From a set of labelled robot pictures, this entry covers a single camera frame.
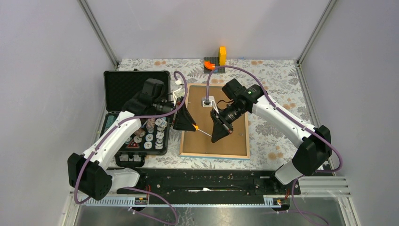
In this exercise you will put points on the orange curved toy block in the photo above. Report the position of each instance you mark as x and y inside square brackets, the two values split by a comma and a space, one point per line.
[208, 65]

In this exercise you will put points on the black poker chip case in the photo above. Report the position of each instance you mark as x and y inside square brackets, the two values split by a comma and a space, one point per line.
[121, 86]

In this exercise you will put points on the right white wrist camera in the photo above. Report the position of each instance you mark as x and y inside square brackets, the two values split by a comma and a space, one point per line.
[208, 101]

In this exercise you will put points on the floral patterned table mat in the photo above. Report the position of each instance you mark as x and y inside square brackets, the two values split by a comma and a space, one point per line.
[269, 149]

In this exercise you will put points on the orange thin tool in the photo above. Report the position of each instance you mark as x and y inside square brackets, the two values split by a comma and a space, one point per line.
[198, 129]

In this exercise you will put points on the grey toy baseplate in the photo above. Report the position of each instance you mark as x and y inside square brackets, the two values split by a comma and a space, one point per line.
[214, 60]

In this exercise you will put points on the blue wooden picture frame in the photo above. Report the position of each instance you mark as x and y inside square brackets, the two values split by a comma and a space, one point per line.
[215, 146]

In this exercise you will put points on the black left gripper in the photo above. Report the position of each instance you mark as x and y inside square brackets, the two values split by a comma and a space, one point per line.
[184, 120]

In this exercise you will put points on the black mounting base rail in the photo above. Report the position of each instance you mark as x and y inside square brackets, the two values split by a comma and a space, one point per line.
[214, 183]

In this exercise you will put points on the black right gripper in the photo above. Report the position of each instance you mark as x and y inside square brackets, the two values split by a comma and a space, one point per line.
[220, 130]

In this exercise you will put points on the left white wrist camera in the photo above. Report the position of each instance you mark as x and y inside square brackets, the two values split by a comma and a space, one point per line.
[179, 92]

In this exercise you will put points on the yellow toy block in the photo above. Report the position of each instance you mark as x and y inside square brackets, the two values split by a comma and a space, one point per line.
[222, 55]

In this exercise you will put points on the white slotted cable duct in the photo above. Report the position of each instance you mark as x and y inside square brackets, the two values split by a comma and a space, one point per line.
[202, 202]

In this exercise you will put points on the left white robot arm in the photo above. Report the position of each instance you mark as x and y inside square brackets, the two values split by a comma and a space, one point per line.
[88, 172]

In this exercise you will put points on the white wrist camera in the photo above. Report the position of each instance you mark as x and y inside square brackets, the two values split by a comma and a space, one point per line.
[208, 101]
[179, 92]

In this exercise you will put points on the brown frame backing board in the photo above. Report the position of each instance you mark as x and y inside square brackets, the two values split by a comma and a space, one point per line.
[199, 143]

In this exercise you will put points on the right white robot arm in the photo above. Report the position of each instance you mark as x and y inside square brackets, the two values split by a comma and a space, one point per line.
[311, 142]

